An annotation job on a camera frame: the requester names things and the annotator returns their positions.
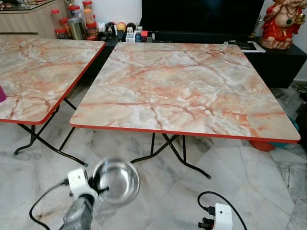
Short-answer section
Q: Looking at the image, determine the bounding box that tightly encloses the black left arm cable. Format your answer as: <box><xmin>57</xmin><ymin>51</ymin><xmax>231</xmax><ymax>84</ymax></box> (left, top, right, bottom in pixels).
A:
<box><xmin>29</xmin><ymin>180</ymin><xmax>71</xmax><ymax>230</ymax></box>

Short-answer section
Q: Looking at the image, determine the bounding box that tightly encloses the large marble folding table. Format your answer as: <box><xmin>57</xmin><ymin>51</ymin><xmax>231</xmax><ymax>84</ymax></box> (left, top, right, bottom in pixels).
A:
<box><xmin>70</xmin><ymin>42</ymin><xmax>301</xmax><ymax>179</ymax></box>

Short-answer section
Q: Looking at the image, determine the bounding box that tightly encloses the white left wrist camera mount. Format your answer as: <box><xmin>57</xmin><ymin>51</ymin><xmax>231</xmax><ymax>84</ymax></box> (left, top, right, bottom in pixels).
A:
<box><xmin>68</xmin><ymin>168</ymin><xmax>99</xmax><ymax>200</ymax></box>

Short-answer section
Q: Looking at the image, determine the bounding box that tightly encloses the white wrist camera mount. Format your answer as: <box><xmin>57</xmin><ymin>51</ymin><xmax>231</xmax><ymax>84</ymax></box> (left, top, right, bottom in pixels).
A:
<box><xmin>214</xmin><ymin>203</ymin><xmax>233</xmax><ymax>230</ymax></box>
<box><xmin>68</xmin><ymin>168</ymin><xmax>99</xmax><ymax>200</ymax></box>

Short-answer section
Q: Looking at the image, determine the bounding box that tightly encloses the stainless steel bowl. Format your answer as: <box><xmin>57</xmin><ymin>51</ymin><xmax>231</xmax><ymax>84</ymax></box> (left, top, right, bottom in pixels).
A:
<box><xmin>91</xmin><ymin>157</ymin><xmax>141</xmax><ymax>206</ymax></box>

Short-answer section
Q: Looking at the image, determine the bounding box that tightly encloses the red plastic stool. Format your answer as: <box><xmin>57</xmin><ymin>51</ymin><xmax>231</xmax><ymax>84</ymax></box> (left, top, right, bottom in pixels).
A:
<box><xmin>249</xmin><ymin>139</ymin><xmax>277</xmax><ymax>152</ymax></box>

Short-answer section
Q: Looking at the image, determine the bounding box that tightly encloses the light wooden cabinet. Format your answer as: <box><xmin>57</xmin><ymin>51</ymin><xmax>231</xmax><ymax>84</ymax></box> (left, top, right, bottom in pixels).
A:
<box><xmin>0</xmin><ymin>0</ymin><xmax>63</xmax><ymax>39</ymax></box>

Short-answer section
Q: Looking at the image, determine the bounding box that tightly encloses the steel canister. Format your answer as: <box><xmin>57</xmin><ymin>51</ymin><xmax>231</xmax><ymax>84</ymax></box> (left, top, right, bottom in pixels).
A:
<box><xmin>69</xmin><ymin>18</ymin><xmax>87</xmax><ymax>40</ymax></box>

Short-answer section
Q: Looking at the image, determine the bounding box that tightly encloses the black television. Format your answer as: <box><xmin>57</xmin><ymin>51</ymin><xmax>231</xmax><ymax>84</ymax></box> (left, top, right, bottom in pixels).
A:
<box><xmin>141</xmin><ymin>0</ymin><xmax>265</xmax><ymax>37</ymax></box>

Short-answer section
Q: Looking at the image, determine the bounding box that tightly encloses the black tablet on white paper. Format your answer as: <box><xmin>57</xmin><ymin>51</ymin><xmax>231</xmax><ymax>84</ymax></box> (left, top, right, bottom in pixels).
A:
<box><xmin>229</xmin><ymin>41</ymin><xmax>266</xmax><ymax>53</ymax></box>

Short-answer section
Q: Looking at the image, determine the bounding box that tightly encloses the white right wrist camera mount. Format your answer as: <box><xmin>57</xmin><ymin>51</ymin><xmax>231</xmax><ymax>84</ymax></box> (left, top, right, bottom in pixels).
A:
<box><xmin>214</xmin><ymin>203</ymin><xmax>233</xmax><ymax>230</ymax></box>

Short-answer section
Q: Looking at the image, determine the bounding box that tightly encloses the red lid plastic jar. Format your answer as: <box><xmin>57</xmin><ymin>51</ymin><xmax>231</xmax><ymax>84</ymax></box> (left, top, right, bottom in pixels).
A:
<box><xmin>68</xmin><ymin>5</ymin><xmax>82</xmax><ymax>21</ymax></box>
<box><xmin>50</xmin><ymin>9</ymin><xmax>63</xmax><ymax>29</ymax></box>
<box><xmin>83</xmin><ymin>0</ymin><xmax>94</xmax><ymax>23</ymax></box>

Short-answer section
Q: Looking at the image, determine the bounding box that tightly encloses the red and gold statue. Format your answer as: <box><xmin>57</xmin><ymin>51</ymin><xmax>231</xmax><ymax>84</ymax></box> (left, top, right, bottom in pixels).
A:
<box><xmin>260</xmin><ymin>0</ymin><xmax>306</xmax><ymax>50</ymax></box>

